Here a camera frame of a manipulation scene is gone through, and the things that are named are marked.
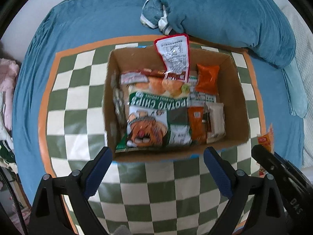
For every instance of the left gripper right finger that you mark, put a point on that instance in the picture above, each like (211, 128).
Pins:
(266, 215)

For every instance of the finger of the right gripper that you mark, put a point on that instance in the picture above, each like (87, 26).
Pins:
(274, 164)

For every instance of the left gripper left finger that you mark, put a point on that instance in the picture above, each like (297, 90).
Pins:
(49, 216)

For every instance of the white beige snack packet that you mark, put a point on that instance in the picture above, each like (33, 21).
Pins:
(216, 116)

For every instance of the orange QR code packet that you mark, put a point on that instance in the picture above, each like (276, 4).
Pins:
(198, 130)

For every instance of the green white packet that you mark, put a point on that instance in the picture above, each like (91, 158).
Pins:
(197, 99)

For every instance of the orange snack packet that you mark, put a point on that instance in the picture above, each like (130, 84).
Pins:
(207, 80)

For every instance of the green potato chips bag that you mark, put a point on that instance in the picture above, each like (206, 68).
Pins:
(156, 116)

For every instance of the red white snack pouch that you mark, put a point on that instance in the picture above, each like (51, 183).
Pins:
(174, 52)

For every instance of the orange cartoon candy packet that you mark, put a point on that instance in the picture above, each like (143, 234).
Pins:
(267, 141)

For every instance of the light blue pillow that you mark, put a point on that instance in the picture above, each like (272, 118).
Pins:
(297, 98)

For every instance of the blue milk cardboard box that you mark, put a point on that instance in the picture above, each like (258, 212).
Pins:
(115, 97)

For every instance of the pile of clothes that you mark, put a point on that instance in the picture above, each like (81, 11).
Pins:
(9, 73)

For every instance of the blue duvet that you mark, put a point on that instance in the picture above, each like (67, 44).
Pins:
(255, 24)

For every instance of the red white small packet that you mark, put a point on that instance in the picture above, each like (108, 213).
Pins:
(140, 76)

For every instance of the blue bed sheet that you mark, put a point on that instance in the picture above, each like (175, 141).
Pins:
(73, 23)

